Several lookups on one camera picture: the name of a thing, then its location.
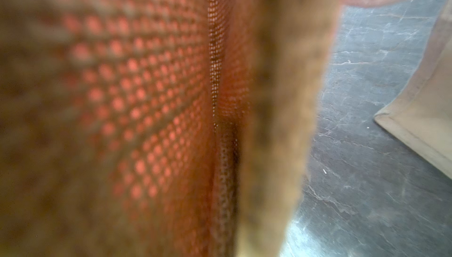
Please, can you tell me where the red Christmas jute bag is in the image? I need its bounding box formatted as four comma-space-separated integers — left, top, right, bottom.
0, 0, 446, 257

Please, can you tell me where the cream floral canvas tote bag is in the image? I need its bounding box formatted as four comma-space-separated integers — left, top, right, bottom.
374, 0, 452, 177

